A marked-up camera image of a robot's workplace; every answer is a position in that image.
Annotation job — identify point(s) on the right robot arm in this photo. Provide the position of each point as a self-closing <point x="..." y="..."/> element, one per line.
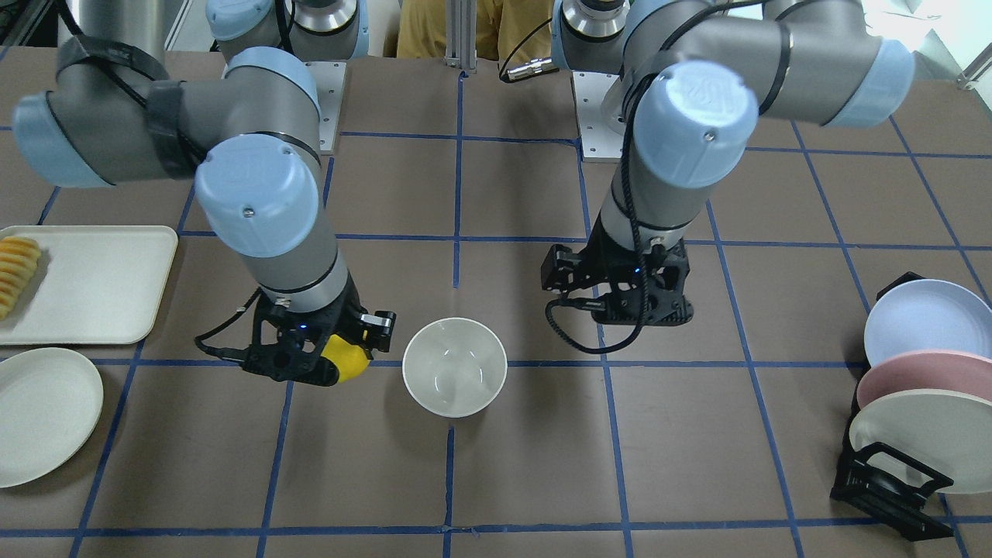
<point x="248" y="142"/>

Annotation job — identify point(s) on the yellow lemon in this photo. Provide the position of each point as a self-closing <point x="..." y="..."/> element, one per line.
<point x="347" y="360"/>

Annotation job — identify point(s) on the light blue plate in rack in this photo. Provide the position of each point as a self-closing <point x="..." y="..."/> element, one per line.
<point x="927" y="314"/>

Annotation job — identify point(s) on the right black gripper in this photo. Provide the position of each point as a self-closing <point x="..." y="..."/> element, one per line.
<point x="351" y="306"/>

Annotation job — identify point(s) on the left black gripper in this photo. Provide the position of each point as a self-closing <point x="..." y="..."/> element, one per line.
<point x="598" y="267"/>

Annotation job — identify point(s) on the person in yellow shirt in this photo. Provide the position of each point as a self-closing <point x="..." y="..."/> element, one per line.
<point x="505" y="30"/>

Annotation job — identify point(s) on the aluminium frame post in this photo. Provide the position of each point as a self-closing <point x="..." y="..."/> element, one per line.
<point x="460" y="49"/>

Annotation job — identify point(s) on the white rectangular tray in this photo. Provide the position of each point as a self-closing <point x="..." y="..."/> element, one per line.
<point x="96" y="285"/>

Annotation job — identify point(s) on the black dish rack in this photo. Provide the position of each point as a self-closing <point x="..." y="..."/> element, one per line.
<point x="889" y="485"/>

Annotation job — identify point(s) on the sliced yellow bread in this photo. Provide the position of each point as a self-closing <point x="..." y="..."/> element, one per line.
<point x="20" y="258"/>

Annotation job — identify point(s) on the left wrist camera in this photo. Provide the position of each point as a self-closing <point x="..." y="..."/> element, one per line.
<point x="564" y="270"/>

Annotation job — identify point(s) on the white ceramic bowl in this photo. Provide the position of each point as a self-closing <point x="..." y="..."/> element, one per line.
<point x="454" y="367"/>

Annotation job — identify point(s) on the pink plate in rack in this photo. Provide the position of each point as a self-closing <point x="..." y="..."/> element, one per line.
<point x="961" y="372"/>

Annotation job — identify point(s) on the cream round plate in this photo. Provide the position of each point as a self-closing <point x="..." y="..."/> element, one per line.
<point x="51" y="401"/>

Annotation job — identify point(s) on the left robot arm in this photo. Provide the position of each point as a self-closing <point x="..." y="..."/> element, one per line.
<point x="693" y="82"/>

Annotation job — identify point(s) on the white plate in rack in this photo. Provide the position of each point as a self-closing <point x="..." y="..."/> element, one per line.
<point x="945" y="430"/>

